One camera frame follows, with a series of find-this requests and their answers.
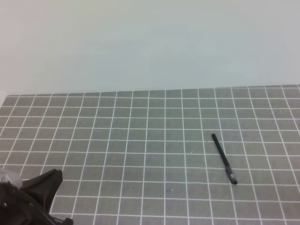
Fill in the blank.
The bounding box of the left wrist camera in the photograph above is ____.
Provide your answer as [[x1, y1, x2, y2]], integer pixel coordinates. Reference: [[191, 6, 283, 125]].
[[0, 168, 23, 188]]

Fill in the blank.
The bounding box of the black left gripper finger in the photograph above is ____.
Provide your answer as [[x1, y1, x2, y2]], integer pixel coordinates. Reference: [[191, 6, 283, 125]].
[[21, 169, 63, 213]]

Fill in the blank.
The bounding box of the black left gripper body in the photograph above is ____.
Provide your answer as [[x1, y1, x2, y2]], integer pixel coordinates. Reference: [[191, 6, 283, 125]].
[[0, 183, 74, 225]]

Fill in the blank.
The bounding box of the black pen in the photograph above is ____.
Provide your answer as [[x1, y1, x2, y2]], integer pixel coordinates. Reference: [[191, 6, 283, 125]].
[[211, 134, 231, 171]]

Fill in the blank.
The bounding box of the grey grid tablecloth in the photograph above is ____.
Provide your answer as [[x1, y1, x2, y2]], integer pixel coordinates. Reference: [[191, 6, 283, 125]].
[[0, 85, 300, 225]]

